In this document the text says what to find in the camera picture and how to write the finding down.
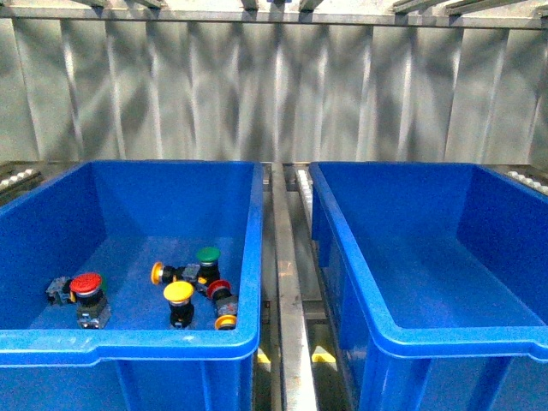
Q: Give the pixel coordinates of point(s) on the yellow mushroom button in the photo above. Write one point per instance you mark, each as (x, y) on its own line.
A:
(179, 297)

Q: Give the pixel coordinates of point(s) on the red mushroom push button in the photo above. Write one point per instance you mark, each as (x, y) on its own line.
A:
(92, 306)

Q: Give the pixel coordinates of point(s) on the blue bin with buttons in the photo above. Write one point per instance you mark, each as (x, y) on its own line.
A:
(118, 218)

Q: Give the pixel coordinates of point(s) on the white roller track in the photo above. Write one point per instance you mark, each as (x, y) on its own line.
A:
(305, 185)

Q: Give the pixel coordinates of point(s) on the upright green mushroom button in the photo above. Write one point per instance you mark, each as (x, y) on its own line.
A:
(208, 258)

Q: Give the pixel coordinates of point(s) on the red button near corner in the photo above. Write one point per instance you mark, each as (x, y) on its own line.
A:
(224, 301)

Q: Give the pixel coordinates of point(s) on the yellow button lying sideways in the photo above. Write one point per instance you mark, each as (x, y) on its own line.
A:
(167, 274)

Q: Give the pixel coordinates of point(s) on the yellow button at corner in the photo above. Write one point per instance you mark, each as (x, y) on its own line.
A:
(226, 322)

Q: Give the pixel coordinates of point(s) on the empty blue bin right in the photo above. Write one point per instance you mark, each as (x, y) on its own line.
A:
(436, 281)

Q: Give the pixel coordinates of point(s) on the green button lying sideways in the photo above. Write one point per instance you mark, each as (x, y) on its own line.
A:
(60, 290)

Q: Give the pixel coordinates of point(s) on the left roller track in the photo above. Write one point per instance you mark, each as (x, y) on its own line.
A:
(13, 181)

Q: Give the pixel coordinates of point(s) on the centre steel rail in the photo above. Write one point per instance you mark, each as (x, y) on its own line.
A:
(298, 389)

